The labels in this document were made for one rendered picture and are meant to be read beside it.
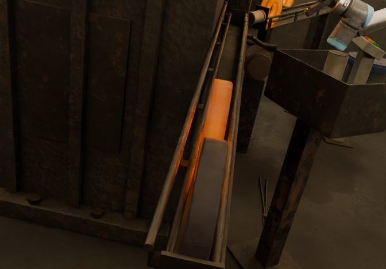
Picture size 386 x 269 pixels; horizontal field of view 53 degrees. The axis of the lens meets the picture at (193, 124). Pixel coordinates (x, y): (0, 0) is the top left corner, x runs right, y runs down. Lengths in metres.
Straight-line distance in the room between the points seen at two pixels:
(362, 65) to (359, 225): 0.92
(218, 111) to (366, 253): 1.17
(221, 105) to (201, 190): 0.19
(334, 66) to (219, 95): 1.65
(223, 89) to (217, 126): 0.07
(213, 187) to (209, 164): 0.03
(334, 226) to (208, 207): 1.31
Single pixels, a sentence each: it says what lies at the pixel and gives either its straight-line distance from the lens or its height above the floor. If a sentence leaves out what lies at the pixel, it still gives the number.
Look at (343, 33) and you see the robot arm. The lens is 1.85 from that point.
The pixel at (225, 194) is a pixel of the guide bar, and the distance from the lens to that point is 0.61.
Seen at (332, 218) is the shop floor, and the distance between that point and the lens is 1.76.
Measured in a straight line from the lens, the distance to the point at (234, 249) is 1.42.
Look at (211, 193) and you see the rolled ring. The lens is 0.44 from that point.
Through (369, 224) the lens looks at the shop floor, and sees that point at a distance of 1.82.
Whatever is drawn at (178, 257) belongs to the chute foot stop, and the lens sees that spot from 0.46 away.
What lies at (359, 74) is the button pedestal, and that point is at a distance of 2.32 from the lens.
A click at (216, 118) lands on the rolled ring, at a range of 0.58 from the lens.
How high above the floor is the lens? 0.96
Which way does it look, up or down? 26 degrees down
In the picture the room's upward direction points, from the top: 10 degrees clockwise
